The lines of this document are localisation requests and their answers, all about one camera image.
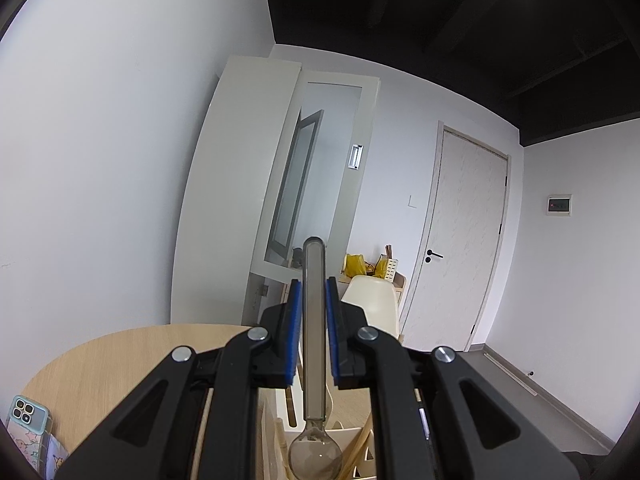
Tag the wooden side cabinet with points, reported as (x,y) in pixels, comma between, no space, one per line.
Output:
(402,285)

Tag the yellow plastic bag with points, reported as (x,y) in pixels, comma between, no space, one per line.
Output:
(355,265)

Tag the bundle of brown chopsticks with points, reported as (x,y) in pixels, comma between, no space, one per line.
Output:
(388,251)

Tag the silver door pull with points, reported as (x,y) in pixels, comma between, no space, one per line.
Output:
(355,156)

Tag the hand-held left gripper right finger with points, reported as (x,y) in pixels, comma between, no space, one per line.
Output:
(332,332)

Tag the tissue pack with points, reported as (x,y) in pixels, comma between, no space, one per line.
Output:
(56,460)

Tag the small cream utensil holder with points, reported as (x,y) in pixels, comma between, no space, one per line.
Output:
(386,269)

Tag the grey framed glass door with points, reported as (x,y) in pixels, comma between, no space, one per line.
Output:
(295,185)

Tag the cream slotted utensil holder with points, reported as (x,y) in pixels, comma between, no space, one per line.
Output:
(277,460)

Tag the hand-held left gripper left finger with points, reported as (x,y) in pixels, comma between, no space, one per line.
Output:
(295,332)

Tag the grey translucent spoon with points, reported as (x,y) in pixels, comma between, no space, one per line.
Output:
(314,310)

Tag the white door frame panel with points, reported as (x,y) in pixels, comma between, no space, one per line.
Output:
(225,185)

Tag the cream plastic chair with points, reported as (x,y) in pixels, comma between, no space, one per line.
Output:
(372,305)

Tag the white door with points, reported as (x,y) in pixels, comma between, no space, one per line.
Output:
(465,240)

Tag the phone in patterned case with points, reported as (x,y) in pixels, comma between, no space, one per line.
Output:
(27,412)

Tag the wall control panel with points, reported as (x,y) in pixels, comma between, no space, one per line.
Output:
(558,205)

